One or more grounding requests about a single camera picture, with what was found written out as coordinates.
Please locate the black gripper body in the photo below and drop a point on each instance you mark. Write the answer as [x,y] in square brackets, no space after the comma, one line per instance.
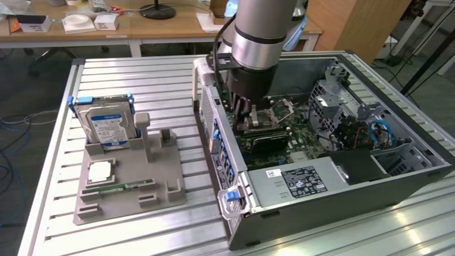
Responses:
[248,82]

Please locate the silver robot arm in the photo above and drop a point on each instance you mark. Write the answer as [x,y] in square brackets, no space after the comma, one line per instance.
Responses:
[259,32]

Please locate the CPU socket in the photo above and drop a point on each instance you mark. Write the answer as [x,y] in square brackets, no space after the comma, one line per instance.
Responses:
[256,114]

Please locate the black RAM slot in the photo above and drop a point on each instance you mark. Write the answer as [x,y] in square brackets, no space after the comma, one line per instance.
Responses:
[255,135]
[276,129]

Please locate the green motherboard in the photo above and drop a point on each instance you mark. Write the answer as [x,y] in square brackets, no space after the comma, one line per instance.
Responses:
[302,128]

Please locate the white paper box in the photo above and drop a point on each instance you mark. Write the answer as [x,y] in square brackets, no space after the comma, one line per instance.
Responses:
[210,25]

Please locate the silver perforated disk bay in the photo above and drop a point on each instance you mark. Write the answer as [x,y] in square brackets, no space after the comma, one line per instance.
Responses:
[338,106]

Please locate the brown cardboard box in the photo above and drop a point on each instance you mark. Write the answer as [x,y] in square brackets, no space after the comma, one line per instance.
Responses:
[216,6]

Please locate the silver chipset heatsink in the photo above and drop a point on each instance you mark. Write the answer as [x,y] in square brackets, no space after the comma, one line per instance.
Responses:
[300,156]

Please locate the wooden desk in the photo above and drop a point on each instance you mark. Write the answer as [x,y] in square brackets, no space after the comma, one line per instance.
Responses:
[160,29]

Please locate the black lamp base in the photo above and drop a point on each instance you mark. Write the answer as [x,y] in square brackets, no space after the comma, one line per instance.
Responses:
[158,12]

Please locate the white label strip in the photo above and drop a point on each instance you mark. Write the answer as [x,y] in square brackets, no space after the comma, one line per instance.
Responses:
[116,36]

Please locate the silver power supply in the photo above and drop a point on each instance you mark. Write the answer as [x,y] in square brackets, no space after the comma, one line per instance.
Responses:
[270,192]

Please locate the wooden cabinet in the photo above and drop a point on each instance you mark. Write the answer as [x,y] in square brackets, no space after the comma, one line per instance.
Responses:
[376,26]

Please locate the blue case latch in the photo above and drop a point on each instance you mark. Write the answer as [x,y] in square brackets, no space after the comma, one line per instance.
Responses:
[232,196]

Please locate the hard disk with blue caddy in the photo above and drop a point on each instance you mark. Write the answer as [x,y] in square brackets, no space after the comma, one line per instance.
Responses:
[107,125]

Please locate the black plastic shroud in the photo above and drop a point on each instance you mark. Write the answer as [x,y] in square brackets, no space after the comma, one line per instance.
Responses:
[359,165]

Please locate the plain white box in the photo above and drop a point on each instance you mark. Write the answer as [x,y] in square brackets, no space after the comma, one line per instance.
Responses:
[107,24]

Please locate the red white packet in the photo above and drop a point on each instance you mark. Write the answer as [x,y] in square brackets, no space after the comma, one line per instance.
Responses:
[118,10]

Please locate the grey parts rack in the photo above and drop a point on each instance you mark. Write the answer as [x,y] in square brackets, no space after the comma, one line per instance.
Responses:
[142,181]

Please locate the black stand leg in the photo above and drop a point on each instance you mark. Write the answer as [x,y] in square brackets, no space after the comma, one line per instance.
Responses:
[426,66]

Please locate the open black PC case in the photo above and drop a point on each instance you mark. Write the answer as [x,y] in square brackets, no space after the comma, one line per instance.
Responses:
[319,208]

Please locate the grey packet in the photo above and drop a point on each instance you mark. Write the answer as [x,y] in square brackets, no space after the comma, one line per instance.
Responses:
[99,5]

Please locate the silver open disk bay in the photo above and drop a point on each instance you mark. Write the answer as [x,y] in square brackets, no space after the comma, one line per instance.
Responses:
[402,162]

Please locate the white round holder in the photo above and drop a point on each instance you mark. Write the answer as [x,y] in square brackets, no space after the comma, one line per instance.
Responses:
[78,25]

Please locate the green RAM stick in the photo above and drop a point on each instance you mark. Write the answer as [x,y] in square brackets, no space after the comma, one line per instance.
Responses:
[120,186]

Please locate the silver CPU chip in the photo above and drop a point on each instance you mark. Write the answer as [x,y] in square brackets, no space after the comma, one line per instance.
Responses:
[100,172]

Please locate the white tape roll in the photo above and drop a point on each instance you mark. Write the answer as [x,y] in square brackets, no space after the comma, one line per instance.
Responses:
[75,2]

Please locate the office chair base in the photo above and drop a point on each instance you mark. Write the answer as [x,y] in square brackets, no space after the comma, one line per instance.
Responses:
[46,56]

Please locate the grey cup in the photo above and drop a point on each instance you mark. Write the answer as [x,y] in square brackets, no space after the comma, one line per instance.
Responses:
[55,2]

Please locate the white box with black lid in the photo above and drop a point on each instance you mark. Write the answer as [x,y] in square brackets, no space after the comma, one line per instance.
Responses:
[35,26]

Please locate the orange card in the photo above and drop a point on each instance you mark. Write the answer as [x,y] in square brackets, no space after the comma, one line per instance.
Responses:
[15,26]

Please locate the clear plastic bag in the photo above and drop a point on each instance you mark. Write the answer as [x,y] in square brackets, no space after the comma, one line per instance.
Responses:
[13,8]

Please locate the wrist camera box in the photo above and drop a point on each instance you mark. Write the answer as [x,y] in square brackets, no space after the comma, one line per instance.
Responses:
[223,62]

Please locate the white table frame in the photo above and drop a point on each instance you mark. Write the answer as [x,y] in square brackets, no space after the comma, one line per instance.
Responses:
[444,5]

